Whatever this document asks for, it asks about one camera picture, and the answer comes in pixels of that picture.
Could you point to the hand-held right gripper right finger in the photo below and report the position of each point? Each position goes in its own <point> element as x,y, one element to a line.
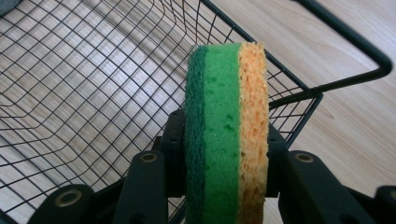
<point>275,161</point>

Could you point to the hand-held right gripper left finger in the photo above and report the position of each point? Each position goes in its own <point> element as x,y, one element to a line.
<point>174,155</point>

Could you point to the green and yellow sponge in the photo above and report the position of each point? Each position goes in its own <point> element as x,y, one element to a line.
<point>221,124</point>

